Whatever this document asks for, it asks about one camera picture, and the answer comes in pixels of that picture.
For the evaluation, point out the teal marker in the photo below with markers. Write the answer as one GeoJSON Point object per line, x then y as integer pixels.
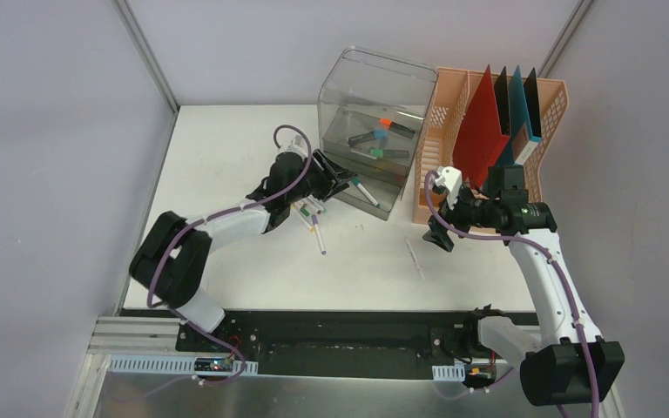
{"type": "Point", "coordinates": [364, 191]}

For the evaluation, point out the purple marker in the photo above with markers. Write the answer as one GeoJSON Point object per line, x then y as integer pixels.
{"type": "Point", "coordinates": [318, 235]}

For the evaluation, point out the orange highlighter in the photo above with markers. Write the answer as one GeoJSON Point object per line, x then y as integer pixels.
{"type": "Point", "coordinates": [400, 129]}

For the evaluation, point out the red folder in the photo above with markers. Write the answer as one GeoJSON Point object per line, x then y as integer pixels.
{"type": "Point", "coordinates": [485, 129]}

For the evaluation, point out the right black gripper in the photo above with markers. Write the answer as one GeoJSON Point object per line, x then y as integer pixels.
{"type": "Point", "coordinates": [437, 233]}

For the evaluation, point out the green highlighter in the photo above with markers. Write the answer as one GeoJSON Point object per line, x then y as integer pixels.
{"type": "Point", "coordinates": [389, 153]}

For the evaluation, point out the peach file organizer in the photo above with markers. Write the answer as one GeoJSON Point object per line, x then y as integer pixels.
{"type": "Point", "coordinates": [455, 89]}

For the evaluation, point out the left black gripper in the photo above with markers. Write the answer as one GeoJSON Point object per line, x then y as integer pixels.
{"type": "Point", "coordinates": [323, 175]}

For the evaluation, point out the white pen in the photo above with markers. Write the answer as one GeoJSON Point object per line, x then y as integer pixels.
{"type": "Point", "coordinates": [415, 260]}

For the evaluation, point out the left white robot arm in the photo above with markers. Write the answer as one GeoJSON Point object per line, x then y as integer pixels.
{"type": "Point", "coordinates": [172, 257]}

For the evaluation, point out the blue black marker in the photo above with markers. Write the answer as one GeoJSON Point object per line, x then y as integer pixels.
{"type": "Point", "coordinates": [375, 135]}

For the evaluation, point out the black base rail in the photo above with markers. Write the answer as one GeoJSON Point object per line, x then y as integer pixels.
{"type": "Point", "coordinates": [356, 344]}

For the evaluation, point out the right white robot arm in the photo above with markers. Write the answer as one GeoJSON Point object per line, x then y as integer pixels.
{"type": "Point", "coordinates": [571, 362]}

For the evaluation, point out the clear grey drawer box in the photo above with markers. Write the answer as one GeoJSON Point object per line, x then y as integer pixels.
{"type": "Point", "coordinates": [362, 87]}

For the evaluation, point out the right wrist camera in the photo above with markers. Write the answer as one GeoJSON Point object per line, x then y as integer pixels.
{"type": "Point", "coordinates": [448, 180]}

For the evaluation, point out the teal notebook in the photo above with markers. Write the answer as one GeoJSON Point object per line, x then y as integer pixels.
{"type": "Point", "coordinates": [525, 119]}

